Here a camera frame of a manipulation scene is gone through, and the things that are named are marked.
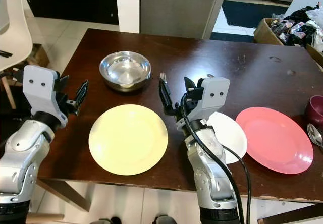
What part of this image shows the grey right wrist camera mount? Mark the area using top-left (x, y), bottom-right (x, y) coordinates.
top-left (198, 76), bottom-right (232, 122)

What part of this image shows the black left robot foot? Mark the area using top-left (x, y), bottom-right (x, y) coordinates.
top-left (89, 216), bottom-right (123, 224)

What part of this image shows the pile of dark bags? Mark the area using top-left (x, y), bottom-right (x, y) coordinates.
top-left (268, 5), bottom-right (323, 54)

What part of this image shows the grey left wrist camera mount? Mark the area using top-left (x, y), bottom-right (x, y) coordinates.
top-left (23, 65), bottom-right (69, 125)

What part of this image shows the black floor mat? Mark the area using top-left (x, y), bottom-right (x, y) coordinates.
top-left (221, 0), bottom-right (291, 29)

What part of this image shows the black right robot foot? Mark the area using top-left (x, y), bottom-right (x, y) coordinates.
top-left (150, 214), bottom-right (178, 224)

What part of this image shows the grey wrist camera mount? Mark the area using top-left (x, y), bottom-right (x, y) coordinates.
top-left (198, 76), bottom-right (232, 122)
top-left (23, 65), bottom-right (69, 125)

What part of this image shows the black robot foot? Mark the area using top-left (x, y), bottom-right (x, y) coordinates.
top-left (89, 216), bottom-right (123, 224)
top-left (150, 214), bottom-right (178, 224)

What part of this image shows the small white plate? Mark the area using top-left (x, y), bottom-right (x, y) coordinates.
top-left (204, 111), bottom-right (248, 165)

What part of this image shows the brown cardboard box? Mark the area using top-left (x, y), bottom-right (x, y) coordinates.
top-left (253, 17), bottom-right (292, 46)

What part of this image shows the maroon cup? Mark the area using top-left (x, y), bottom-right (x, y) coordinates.
top-left (304, 95), bottom-right (323, 129)

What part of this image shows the grey door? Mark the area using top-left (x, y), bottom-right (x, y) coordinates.
top-left (139, 0), bottom-right (229, 40)

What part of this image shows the white plastic chair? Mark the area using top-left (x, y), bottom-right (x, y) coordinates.
top-left (0, 0), bottom-right (34, 109)

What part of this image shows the pink round plate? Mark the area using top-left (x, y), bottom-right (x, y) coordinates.
top-left (235, 106), bottom-right (315, 175)

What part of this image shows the dark brown wooden table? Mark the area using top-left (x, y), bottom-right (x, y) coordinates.
top-left (36, 28), bottom-right (323, 224)

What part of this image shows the stainless steel bowl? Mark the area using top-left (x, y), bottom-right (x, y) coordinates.
top-left (99, 51), bottom-right (152, 93)

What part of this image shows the silver metal spoon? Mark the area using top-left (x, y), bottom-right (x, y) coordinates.
top-left (306, 123), bottom-right (323, 149)

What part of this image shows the yellow round plate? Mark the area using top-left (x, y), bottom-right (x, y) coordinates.
top-left (88, 104), bottom-right (169, 176)

